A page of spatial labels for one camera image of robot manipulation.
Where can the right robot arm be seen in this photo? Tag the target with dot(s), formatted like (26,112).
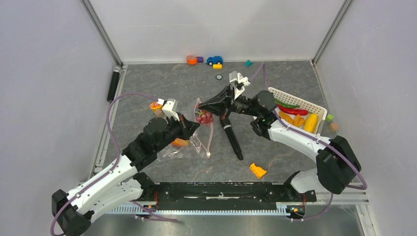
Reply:
(336,163)

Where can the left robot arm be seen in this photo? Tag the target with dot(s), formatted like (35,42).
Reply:
(74,211)

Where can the blue toy car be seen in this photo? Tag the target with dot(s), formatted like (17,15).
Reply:
(214,60)

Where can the clear polka dot zip bag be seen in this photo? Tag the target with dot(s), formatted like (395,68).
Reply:
(199,143)

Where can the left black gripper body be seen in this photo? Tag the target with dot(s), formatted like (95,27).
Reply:
(178,129)

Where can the orange yellow fruit toy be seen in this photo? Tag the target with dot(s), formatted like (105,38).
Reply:
(297,120)

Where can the orange cheese wedge toy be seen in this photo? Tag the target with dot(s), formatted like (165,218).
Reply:
(257,171)

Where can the tan wooden cube right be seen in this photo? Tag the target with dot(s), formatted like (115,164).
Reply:
(333,127)

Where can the white toothed cable rail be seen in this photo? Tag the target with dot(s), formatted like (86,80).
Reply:
(130,208)

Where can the green cube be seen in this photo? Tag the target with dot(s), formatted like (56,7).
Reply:
(329,118)

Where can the teal block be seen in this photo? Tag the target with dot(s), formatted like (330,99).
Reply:
(248,63)

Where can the black microphone at wall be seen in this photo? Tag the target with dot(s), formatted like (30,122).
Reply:
(114,83)

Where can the white perforated basket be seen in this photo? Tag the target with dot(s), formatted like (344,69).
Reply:
(320,111)

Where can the citrus slice toy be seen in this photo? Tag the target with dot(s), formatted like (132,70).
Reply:
(155,106)

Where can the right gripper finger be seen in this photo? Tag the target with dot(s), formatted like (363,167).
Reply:
(223,100)
(218,109)

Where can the yellow corn toy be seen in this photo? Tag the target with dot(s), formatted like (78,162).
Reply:
(310,123)

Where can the red grape bunch toy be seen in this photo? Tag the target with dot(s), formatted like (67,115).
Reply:
(204,117)

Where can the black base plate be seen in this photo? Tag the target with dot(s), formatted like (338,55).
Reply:
(219,195)

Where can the black microphone on table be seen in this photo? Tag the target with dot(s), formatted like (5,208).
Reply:
(226,124)

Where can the yellow brick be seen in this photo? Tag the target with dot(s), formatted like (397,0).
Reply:
(217,66)

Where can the orange red mango toy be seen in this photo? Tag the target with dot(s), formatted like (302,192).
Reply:
(180,143)

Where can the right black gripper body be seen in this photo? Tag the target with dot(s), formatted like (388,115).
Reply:
(241,104)

